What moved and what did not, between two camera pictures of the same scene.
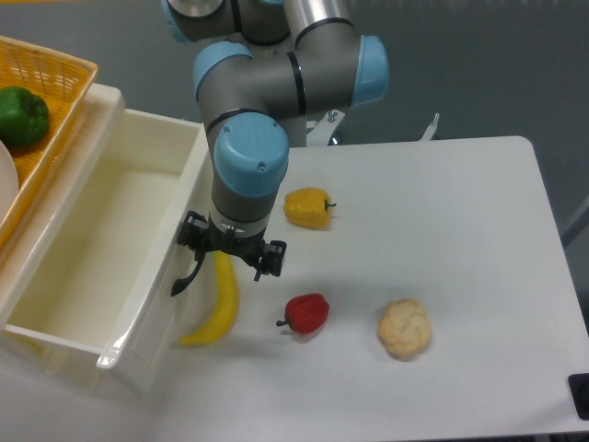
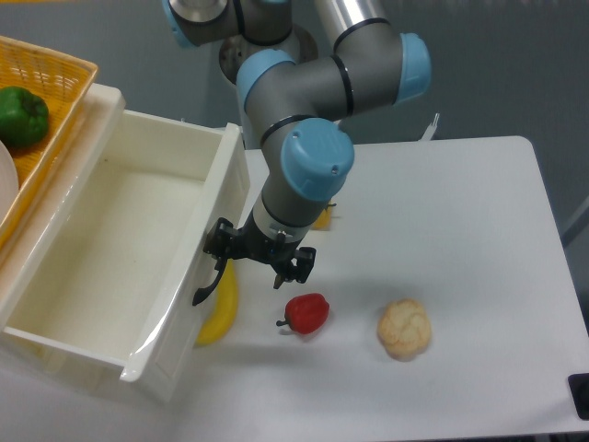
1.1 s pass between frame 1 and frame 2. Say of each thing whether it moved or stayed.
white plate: stayed
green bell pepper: stayed
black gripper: moved
